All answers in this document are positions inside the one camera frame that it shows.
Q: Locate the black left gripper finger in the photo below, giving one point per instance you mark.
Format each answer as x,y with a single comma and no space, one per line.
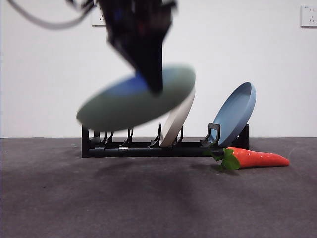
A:
126,49

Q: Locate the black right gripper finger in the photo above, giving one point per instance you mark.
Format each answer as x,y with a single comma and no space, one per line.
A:
154,62

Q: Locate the green plate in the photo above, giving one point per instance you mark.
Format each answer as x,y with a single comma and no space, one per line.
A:
119,111

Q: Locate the orange carrot with green leaves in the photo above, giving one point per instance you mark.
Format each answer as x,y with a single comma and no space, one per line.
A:
257,158

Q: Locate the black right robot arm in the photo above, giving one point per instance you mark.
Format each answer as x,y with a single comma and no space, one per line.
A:
138,12

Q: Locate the cream plate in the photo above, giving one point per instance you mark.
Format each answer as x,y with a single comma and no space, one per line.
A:
178,119

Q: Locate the black plate rack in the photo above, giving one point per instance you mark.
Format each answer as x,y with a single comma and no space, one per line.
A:
148,151

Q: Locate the blue plate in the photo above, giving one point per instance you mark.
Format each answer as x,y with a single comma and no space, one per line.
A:
235,114

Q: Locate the white wall socket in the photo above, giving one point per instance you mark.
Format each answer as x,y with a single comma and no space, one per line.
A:
97,21
309,16

